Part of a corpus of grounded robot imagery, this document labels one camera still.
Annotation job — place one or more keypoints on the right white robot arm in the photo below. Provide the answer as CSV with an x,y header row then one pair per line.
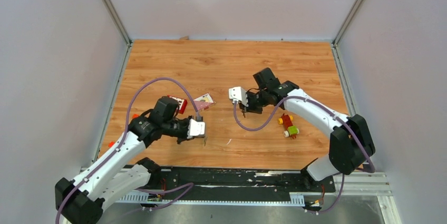
x,y
350,141

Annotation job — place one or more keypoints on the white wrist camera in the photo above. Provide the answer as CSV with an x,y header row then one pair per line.
x,y
238,95
196,129

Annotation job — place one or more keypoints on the pink card box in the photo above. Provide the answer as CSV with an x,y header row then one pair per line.
x,y
204,102

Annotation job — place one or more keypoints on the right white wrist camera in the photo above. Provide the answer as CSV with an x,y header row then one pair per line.
x,y
238,95

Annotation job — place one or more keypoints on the red paint tray box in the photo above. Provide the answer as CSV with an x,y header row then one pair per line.
x,y
182,103

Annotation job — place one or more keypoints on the colourful toy block car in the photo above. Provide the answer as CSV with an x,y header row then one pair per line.
x,y
289,129

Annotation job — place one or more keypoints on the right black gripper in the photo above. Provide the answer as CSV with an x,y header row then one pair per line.
x,y
249,108

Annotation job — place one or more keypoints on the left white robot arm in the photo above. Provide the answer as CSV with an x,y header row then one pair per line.
x,y
86,197

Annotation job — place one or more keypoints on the white slotted cable duct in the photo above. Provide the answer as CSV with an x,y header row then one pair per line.
x,y
258,197

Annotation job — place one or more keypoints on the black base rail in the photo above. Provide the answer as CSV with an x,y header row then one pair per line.
x,y
215,179

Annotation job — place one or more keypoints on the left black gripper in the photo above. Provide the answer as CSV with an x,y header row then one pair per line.
x,y
180,140

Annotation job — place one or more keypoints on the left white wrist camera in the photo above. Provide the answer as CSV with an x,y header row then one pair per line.
x,y
196,129

